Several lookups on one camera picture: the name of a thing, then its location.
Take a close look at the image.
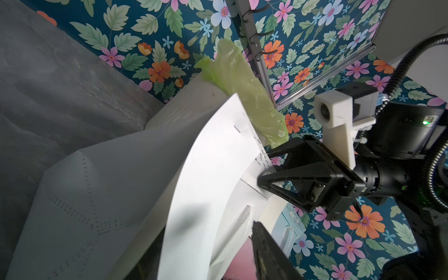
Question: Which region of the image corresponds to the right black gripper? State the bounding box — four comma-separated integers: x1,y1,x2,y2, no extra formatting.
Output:
257,135,366,221

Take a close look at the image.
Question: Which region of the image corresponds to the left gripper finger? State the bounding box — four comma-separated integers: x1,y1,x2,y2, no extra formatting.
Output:
252,222,304,280

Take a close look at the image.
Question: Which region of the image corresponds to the white paper bag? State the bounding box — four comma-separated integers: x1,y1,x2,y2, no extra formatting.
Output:
7,94,272,280

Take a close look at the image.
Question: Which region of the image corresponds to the pink blue gradient paper bag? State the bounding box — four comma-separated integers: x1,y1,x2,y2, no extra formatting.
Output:
222,204,306,280

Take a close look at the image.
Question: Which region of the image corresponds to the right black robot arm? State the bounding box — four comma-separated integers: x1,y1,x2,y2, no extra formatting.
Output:
257,82,448,280

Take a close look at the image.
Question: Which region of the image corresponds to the white ribbed trash bin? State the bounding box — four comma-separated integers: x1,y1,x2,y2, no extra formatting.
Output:
145,73,228,130

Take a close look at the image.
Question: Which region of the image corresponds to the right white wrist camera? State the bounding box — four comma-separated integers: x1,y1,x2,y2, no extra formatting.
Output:
314,82,379,170

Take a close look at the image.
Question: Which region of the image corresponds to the black wall hook rail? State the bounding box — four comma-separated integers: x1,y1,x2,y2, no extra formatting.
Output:
235,0,277,108

